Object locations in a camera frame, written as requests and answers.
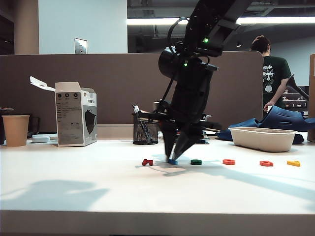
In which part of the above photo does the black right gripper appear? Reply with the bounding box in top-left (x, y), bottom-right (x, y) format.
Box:
top-left (139, 100), bottom-right (223, 161)

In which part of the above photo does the white oval letter tray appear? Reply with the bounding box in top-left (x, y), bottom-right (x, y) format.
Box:
top-left (228, 127), bottom-right (299, 153)

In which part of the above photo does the black mesh pen holder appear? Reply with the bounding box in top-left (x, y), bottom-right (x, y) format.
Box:
top-left (132, 113), bottom-right (159, 146)

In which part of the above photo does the black and clear pen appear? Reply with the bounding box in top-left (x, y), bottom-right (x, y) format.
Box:
top-left (132, 105), bottom-right (152, 144)

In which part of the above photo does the blue fabric bag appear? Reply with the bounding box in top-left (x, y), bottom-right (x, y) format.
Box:
top-left (216, 118), bottom-right (305, 145)

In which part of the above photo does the brown desk partition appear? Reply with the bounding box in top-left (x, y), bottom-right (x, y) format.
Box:
top-left (0, 51), bottom-right (265, 126)

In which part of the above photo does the white face mask box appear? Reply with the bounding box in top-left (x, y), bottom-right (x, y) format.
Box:
top-left (29, 76), bottom-right (98, 148)

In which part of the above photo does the person in dark green t-shirt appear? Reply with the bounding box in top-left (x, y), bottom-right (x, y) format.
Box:
top-left (251, 35), bottom-right (292, 117)

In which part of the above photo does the dark display shelf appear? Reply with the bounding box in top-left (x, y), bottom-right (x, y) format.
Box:
top-left (281, 86), bottom-right (307, 112)

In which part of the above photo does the ceiling light strip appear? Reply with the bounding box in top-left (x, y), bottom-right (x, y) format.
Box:
top-left (126, 16), bottom-right (315, 26)

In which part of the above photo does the dark grey angled object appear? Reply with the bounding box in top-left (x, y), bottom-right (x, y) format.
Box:
top-left (285, 74), bottom-right (310, 100)

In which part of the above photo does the white earbuds case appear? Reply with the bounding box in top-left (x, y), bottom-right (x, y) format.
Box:
top-left (31, 135), bottom-right (51, 144)

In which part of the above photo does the brown paper cup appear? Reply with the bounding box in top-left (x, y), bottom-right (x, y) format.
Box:
top-left (1, 115), bottom-right (31, 147)

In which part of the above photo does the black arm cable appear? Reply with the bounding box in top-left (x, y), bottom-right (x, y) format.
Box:
top-left (160, 17), bottom-right (190, 102)

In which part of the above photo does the metal wall plate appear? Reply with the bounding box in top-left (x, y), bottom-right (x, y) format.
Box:
top-left (74, 37), bottom-right (88, 55)

